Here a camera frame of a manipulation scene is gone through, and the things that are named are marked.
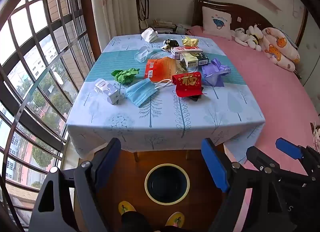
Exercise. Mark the green paper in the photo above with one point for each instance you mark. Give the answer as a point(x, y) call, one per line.
point(125, 75)

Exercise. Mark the wooden chair frame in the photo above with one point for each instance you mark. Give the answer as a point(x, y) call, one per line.
point(136, 157)

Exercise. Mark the stack of books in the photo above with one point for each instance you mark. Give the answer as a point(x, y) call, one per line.
point(163, 26)

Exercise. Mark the pink pillow with blue print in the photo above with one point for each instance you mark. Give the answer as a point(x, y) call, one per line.
point(216, 22)

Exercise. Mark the blue face mask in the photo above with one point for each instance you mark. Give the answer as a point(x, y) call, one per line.
point(141, 92)

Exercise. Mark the cartoon print pillow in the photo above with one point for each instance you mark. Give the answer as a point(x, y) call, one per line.
point(277, 47)

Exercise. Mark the yellow paper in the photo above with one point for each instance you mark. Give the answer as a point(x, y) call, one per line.
point(190, 41)

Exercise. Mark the white yellow plush toy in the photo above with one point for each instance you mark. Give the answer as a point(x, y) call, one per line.
point(255, 36)

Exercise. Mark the window grille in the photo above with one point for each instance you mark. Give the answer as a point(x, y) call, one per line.
point(37, 72)

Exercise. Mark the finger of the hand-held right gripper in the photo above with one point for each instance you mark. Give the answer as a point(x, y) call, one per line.
point(260, 158)
point(287, 147)

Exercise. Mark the purple plastic bag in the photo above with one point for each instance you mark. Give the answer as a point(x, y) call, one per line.
point(213, 73)

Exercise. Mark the red gold packet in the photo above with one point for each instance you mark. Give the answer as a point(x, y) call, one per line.
point(187, 83)

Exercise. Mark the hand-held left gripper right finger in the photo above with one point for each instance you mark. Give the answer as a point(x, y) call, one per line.
point(215, 167)

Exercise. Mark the small box on nightstand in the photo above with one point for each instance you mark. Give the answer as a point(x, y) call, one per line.
point(182, 29)

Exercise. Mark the orange snack bag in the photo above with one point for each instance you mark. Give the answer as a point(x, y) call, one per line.
point(160, 69)

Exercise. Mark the blue bin with cream rim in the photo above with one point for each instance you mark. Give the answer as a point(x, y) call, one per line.
point(167, 184)

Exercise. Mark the clear plastic cup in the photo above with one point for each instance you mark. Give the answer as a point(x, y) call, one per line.
point(143, 53)

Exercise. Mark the tree print tablecloth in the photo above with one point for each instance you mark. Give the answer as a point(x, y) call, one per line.
point(175, 122)

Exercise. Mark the pink bed sheet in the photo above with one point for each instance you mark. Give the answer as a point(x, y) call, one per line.
point(262, 77)

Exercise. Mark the white dark green box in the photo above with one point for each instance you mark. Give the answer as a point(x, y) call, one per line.
point(193, 61)

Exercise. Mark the red white cardboard box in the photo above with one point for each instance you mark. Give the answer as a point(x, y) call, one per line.
point(186, 51)

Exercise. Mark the small white box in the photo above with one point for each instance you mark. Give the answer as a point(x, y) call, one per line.
point(106, 91)

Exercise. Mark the pale wall shelf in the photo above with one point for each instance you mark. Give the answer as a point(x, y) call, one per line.
point(268, 2)

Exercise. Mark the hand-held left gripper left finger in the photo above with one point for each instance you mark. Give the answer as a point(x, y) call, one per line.
point(107, 164)

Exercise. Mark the white tissue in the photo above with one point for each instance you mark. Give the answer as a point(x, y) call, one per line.
point(148, 34)

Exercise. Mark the dark wooden headboard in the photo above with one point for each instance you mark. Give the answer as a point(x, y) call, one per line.
point(245, 14)

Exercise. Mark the black gold foil wrapper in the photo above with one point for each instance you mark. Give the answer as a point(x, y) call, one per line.
point(170, 44)

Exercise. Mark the cream curtain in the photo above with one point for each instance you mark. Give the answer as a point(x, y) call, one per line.
point(115, 4)

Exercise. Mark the yellow slipper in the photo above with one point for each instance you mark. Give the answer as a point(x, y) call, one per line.
point(126, 208)
point(176, 218)

